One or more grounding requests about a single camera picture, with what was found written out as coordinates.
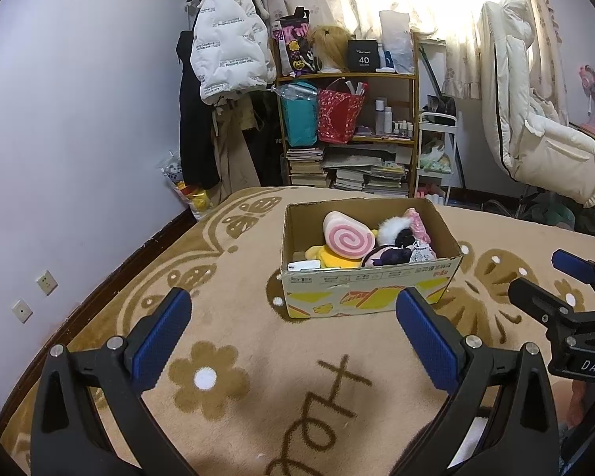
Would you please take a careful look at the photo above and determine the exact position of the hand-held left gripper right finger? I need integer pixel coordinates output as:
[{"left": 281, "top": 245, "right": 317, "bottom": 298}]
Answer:
[{"left": 394, "top": 286, "right": 561, "bottom": 476}]

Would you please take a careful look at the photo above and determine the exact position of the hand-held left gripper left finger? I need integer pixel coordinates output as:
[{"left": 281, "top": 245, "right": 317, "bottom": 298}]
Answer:
[{"left": 30, "top": 288, "right": 194, "bottom": 476}]

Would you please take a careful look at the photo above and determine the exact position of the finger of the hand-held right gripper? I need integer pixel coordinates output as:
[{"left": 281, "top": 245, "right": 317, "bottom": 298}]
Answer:
[
  {"left": 551, "top": 249, "right": 595, "bottom": 308},
  {"left": 508, "top": 275, "right": 576, "bottom": 332}
]

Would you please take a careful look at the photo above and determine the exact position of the printed cardboard box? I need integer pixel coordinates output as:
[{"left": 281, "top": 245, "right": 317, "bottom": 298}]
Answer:
[{"left": 280, "top": 197, "right": 464, "bottom": 319}]

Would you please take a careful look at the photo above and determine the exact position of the white-haired plush doll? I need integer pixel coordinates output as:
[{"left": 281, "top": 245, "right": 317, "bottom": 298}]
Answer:
[{"left": 362, "top": 215, "right": 417, "bottom": 266}]

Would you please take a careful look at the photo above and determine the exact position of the pink dress doll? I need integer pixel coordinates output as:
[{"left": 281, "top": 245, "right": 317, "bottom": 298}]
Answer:
[{"left": 401, "top": 208, "right": 437, "bottom": 263}]

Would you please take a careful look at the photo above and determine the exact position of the pink swirl roll plush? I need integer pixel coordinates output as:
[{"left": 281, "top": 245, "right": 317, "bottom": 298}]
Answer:
[{"left": 322, "top": 211, "right": 376, "bottom": 259}]

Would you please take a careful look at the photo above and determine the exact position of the person's right hand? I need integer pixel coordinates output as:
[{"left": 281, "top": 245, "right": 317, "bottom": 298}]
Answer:
[{"left": 555, "top": 381, "right": 592, "bottom": 430}]

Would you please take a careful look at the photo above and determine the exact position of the beige patterned rug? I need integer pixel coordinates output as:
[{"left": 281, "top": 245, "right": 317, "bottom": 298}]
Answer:
[{"left": 0, "top": 186, "right": 595, "bottom": 476}]

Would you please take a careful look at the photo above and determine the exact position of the white fluffy plush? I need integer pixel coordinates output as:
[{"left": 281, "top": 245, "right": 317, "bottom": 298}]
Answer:
[{"left": 459, "top": 414, "right": 491, "bottom": 457}]

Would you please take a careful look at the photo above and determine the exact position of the yellow plush toy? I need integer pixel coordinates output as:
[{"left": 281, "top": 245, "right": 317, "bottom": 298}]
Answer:
[{"left": 305, "top": 243, "right": 368, "bottom": 269}]

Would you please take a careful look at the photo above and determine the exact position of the cream padded chair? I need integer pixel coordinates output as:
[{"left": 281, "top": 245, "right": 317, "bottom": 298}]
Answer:
[{"left": 478, "top": 0, "right": 595, "bottom": 209}]

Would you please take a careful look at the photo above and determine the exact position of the clear plastic bag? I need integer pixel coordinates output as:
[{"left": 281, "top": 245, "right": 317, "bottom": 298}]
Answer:
[{"left": 159, "top": 151, "right": 214, "bottom": 220}]

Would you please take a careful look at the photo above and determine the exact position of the wide stack of books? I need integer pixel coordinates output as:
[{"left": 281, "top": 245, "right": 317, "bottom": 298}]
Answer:
[{"left": 327, "top": 151, "right": 410, "bottom": 196}]

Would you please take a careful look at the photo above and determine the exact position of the pink desk fan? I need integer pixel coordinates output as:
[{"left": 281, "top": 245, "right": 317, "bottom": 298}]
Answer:
[{"left": 578, "top": 64, "right": 595, "bottom": 130}]

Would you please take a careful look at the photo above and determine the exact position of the beige hanging garment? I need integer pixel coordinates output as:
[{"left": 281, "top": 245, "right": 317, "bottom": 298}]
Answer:
[{"left": 212, "top": 94, "right": 261, "bottom": 202}]

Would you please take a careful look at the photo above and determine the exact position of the white trolley cart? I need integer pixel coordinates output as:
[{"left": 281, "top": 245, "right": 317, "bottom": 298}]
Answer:
[{"left": 416, "top": 109, "right": 459, "bottom": 204}]

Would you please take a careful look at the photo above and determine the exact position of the small stack of books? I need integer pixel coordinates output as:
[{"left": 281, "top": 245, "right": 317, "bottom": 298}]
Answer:
[{"left": 285, "top": 146, "right": 328, "bottom": 188}]

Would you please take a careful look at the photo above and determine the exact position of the black hanging coat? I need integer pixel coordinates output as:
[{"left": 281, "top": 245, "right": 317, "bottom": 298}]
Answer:
[{"left": 176, "top": 30, "right": 221, "bottom": 189}]

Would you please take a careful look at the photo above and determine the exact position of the row of small bottles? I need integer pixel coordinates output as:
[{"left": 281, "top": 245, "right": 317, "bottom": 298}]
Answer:
[{"left": 374, "top": 99, "right": 415, "bottom": 137}]

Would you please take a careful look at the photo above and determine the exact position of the red patterned bag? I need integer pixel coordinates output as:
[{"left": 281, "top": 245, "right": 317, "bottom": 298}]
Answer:
[{"left": 317, "top": 79, "right": 367, "bottom": 144}]

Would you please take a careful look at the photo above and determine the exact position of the teal bag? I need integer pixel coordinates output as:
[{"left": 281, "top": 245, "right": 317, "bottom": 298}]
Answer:
[{"left": 279, "top": 82, "right": 321, "bottom": 148}]

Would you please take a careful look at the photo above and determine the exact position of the wooden shelf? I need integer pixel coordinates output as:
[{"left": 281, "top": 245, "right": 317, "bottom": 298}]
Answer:
[{"left": 272, "top": 30, "right": 420, "bottom": 194}]

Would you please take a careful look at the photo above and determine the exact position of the white plastic bag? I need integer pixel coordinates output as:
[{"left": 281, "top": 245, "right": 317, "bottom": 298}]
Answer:
[{"left": 378, "top": 10, "right": 415, "bottom": 74}]

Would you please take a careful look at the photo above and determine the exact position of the cream patterned curtain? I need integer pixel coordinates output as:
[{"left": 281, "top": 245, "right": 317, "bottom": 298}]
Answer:
[{"left": 255, "top": 0, "right": 568, "bottom": 125}]

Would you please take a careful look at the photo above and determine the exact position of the black box with white print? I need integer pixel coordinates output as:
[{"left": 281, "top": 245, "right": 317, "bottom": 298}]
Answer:
[{"left": 347, "top": 40, "right": 378, "bottom": 73}]

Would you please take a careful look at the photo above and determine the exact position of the white puffer jacket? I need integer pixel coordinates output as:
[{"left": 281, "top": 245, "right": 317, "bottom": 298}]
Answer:
[{"left": 189, "top": 0, "right": 277, "bottom": 106}]

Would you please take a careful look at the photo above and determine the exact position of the blonde wig on head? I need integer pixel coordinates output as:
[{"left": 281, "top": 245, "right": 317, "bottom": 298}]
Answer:
[{"left": 310, "top": 25, "right": 353, "bottom": 74}]

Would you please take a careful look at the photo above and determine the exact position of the black printed tote bag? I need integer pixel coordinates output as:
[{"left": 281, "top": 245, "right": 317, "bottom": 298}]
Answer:
[{"left": 273, "top": 7, "right": 312, "bottom": 77}]

